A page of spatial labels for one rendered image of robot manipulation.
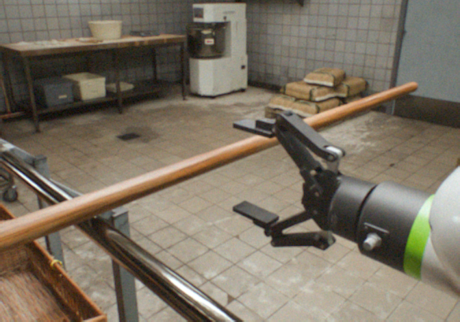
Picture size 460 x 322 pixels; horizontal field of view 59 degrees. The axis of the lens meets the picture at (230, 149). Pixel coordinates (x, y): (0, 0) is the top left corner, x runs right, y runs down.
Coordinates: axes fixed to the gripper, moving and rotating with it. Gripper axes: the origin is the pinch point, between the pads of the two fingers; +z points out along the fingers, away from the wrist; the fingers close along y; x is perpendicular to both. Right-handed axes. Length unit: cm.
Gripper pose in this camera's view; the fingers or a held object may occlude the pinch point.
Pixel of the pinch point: (244, 168)
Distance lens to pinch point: 61.3
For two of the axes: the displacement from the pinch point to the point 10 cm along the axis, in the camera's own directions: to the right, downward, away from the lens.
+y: 0.0, 9.4, 3.5
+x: 7.0, -2.5, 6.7
